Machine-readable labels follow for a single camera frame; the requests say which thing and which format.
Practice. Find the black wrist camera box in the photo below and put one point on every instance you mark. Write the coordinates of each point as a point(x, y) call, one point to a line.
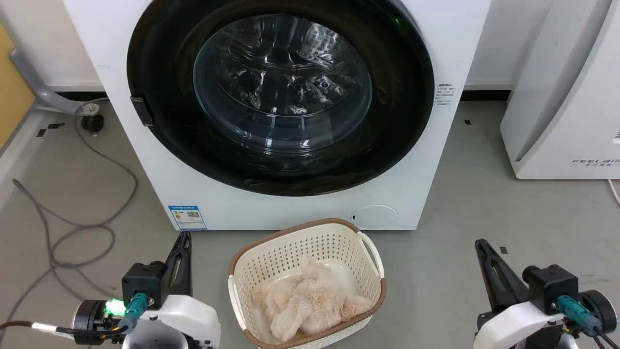
point(143, 280)
point(552, 286)

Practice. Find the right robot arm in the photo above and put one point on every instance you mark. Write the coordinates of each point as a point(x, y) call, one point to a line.
point(566, 345)

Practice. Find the beige fluffy plush cloth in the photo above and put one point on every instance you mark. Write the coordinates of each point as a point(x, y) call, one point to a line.
point(310, 300)

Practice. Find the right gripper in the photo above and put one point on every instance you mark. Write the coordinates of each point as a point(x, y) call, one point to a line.
point(508, 325)

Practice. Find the black round washer door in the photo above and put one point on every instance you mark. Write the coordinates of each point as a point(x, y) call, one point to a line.
point(281, 87)

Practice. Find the black caster wheel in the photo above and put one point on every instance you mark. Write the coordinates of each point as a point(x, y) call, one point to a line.
point(92, 122)

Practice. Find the blue energy label sticker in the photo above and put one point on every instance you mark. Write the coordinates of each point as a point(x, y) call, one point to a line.
point(188, 218)

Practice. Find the grey metal stand leg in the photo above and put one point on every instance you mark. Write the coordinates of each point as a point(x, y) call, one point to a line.
point(43, 94)

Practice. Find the cream perforated laundry basket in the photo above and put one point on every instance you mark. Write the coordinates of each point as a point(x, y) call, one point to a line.
point(300, 242)

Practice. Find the small text sticker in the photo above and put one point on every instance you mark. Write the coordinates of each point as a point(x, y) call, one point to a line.
point(444, 94)

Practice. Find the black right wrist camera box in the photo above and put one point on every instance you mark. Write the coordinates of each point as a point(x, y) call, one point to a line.
point(552, 286)

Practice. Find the round white filter cover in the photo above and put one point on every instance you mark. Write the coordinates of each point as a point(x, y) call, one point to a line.
point(375, 217)

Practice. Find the white front-load washing machine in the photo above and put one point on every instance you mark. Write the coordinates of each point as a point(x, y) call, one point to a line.
point(411, 203)

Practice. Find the white air purifier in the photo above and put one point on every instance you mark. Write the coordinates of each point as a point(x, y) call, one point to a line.
point(571, 97)

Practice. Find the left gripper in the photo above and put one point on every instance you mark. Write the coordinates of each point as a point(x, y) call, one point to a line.
point(189, 320)

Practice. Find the yellow wooden panel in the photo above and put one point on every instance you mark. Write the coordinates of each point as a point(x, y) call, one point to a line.
point(12, 92)

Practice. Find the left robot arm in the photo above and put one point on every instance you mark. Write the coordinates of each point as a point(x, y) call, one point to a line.
point(155, 343)

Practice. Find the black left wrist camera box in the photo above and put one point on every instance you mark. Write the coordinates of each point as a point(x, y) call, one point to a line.
point(143, 280)

